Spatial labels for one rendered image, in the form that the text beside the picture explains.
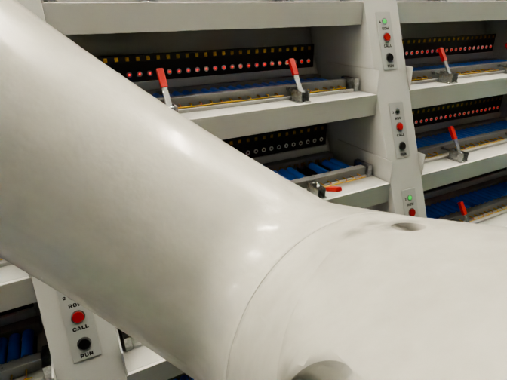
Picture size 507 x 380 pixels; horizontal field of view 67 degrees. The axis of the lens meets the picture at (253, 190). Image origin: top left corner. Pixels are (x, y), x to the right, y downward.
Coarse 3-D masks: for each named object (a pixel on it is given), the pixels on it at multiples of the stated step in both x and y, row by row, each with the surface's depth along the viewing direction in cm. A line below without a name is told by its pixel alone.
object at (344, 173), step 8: (344, 168) 85; (352, 168) 85; (360, 168) 85; (312, 176) 81; (320, 176) 81; (328, 176) 82; (336, 176) 83; (344, 176) 84; (352, 176) 84; (296, 184) 79; (304, 184) 80; (320, 184) 82; (336, 184) 82
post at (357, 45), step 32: (384, 0) 82; (320, 32) 94; (352, 32) 84; (320, 64) 97; (352, 64) 87; (384, 96) 82; (352, 128) 91; (384, 128) 83; (416, 160) 87; (416, 192) 87
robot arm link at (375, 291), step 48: (336, 240) 13; (384, 240) 12; (432, 240) 11; (480, 240) 10; (288, 288) 12; (336, 288) 10; (384, 288) 9; (432, 288) 8; (480, 288) 8; (240, 336) 14; (288, 336) 10; (336, 336) 9; (384, 336) 8; (432, 336) 7; (480, 336) 7
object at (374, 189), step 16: (336, 144) 97; (256, 160) 88; (272, 160) 90; (352, 160) 93; (368, 160) 88; (384, 160) 83; (368, 176) 87; (384, 176) 84; (336, 192) 80; (352, 192) 79; (368, 192) 81; (384, 192) 84
